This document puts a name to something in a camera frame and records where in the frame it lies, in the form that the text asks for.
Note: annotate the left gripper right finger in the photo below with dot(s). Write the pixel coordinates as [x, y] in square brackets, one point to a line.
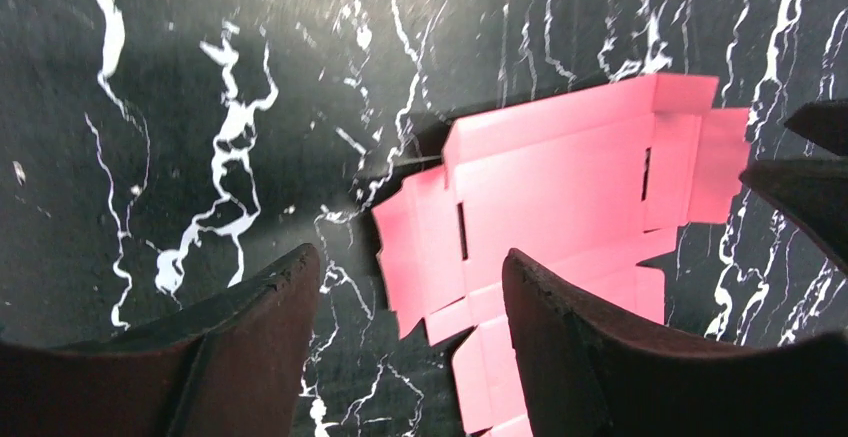
[591, 368]

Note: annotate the pink paper box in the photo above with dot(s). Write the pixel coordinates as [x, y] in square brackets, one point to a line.
[590, 184]

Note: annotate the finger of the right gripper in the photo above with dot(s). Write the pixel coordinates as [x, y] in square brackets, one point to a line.
[824, 123]
[812, 193]

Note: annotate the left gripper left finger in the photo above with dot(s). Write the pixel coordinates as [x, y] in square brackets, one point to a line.
[230, 365]

